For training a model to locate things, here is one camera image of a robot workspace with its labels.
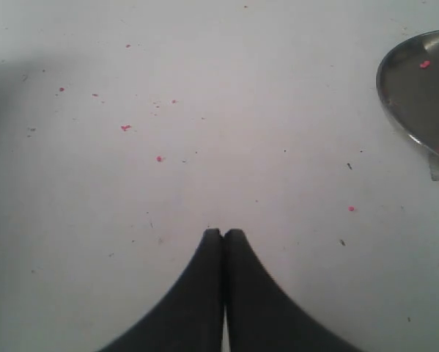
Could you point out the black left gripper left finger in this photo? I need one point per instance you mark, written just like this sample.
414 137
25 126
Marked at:
190 317

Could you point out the round steel plate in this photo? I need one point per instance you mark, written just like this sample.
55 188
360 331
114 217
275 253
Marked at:
410 95

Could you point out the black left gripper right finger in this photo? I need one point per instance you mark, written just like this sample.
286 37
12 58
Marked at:
260 316

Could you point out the small pink crumb top left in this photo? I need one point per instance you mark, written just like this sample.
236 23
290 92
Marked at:
425 64

